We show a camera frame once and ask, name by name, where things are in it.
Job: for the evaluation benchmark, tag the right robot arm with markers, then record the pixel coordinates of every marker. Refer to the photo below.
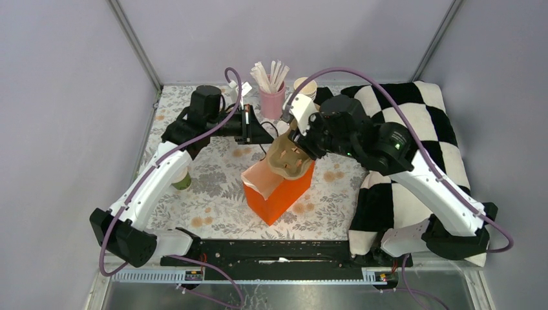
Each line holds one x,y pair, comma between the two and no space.
453,225

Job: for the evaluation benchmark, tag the orange paper bag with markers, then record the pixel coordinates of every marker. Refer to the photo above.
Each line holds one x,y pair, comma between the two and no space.
269,195

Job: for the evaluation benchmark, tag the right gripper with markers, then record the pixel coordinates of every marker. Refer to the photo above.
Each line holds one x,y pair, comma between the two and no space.
304,143

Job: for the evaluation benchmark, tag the pink straw holder cup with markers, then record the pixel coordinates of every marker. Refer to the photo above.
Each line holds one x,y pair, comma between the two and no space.
271,104

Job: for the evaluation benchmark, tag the stack of white lids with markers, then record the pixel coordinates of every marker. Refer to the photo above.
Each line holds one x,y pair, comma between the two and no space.
282,127

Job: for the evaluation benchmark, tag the stack of paper cups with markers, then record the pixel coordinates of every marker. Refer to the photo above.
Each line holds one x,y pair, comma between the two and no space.
309,89

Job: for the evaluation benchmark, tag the black white checkered pillow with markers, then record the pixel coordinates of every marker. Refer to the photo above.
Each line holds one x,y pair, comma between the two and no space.
428,128

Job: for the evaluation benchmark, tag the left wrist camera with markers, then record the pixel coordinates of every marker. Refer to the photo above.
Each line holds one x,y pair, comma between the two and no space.
237,92

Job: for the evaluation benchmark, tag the floral tablecloth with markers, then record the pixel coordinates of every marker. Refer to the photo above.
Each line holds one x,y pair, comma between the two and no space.
214,205

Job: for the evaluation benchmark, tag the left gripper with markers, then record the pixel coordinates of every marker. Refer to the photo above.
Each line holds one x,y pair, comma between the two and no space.
252,131

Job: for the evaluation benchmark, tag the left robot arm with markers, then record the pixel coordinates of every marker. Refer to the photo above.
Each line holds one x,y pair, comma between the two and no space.
121,229

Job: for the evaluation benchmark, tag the black cloth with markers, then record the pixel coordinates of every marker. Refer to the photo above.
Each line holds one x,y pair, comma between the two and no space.
323,94

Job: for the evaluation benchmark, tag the green paper cup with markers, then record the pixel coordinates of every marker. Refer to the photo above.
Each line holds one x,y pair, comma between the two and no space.
183,182

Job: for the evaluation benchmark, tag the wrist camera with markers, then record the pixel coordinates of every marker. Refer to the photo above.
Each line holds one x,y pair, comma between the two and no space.
237,92
299,109

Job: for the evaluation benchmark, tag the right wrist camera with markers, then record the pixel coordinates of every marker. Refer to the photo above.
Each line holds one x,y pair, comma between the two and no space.
299,109

